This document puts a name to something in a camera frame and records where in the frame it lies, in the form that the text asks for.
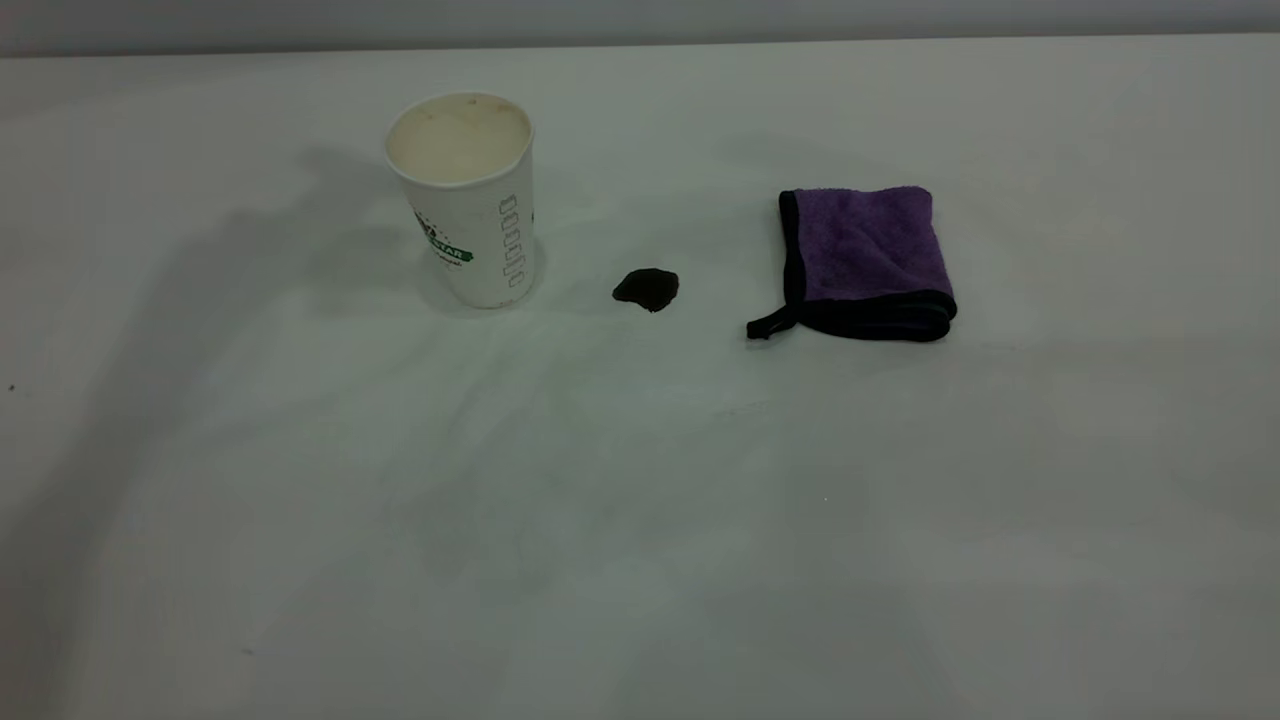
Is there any white paper coffee cup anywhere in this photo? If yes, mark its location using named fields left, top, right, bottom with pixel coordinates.
left=384, top=92, right=536, bottom=310

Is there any purple cloth with black trim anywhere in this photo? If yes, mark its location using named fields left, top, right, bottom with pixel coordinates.
left=746, top=186, right=958, bottom=344

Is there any black spill lump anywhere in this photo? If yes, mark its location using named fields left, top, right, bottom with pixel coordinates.
left=612, top=268, right=681, bottom=314

